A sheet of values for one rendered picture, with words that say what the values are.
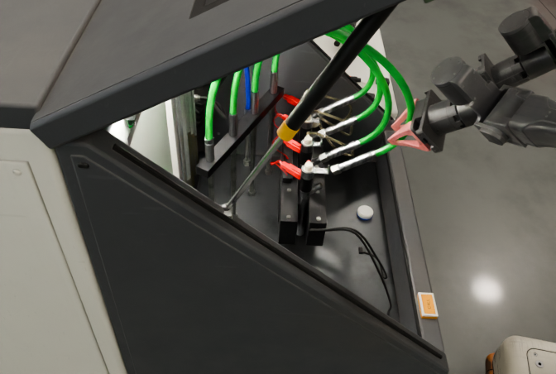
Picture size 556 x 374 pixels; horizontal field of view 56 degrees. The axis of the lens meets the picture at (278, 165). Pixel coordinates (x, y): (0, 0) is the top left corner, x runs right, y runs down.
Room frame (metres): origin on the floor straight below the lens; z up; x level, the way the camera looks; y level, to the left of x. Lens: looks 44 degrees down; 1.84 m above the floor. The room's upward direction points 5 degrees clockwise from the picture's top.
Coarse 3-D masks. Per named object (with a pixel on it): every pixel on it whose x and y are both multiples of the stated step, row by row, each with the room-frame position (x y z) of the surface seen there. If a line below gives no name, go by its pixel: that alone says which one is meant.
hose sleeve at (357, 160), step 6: (372, 150) 0.77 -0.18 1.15; (360, 156) 0.77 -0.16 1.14; (366, 156) 0.76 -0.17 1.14; (372, 156) 0.76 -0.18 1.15; (342, 162) 0.77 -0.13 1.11; (348, 162) 0.76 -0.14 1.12; (354, 162) 0.76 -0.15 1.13; (360, 162) 0.76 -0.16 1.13; (342, 168) 0.76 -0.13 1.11; (348, 168) 0.76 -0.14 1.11
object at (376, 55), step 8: (336, 32) 0.76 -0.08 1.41; (344, 32) 0.76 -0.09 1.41; (344, 40) 0.76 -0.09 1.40; (368, 48) 0.76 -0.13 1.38; (376, 56) 0.76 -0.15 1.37; (384, 56) 0.77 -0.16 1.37; (384, 64) 0.76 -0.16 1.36; (392, 72) 0.76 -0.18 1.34; (216, 80) 0.76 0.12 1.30; (400, 80) 0.76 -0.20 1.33; (216, 88) 0.76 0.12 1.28; (400, 88) 0.76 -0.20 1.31; (408, 88) 0.76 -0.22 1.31; (208, 96) 0.76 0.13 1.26; (408, 96) 0.76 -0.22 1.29; (208, 104) 0.76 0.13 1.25; (408, 104) 0.76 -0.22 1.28; (208, 112) 0.76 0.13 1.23; (408, 112) 0.76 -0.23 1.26; (208, 120) 0.76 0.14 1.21; (408, 120) 0.76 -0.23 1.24; (208, 128) 0.76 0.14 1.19; (208, 136) 0.76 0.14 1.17; (376, 152) 0.76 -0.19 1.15; (384, 152) 0.76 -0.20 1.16
